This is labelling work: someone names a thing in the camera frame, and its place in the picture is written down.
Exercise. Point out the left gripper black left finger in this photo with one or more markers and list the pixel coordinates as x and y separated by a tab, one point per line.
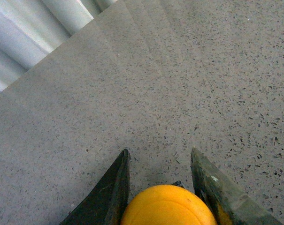
108	200

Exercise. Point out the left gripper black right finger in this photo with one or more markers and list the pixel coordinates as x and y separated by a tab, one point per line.
229	204

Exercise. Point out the yellow push button switch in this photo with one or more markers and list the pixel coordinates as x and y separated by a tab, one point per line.
171	205

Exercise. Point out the white pleated curtain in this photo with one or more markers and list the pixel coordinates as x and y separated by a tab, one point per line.
31	29

